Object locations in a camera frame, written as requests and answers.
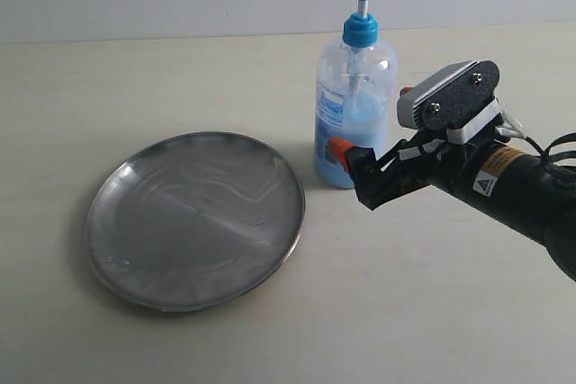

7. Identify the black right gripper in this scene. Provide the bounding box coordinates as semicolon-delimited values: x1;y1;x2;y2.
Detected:
328;86;477;210

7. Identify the blue pump soap bottle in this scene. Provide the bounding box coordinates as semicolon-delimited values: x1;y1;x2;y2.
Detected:
314;0;399;189

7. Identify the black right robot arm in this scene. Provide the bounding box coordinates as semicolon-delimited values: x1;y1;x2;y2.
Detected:
328;85;575;278

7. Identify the round stainless steel plate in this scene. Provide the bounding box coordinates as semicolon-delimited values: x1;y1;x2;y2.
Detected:
84;131;306;313

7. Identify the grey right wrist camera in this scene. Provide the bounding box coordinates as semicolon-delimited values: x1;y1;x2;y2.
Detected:
397;60;501;145

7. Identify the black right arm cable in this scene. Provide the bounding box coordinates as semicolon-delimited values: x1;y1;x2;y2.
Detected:
494;107;576;178

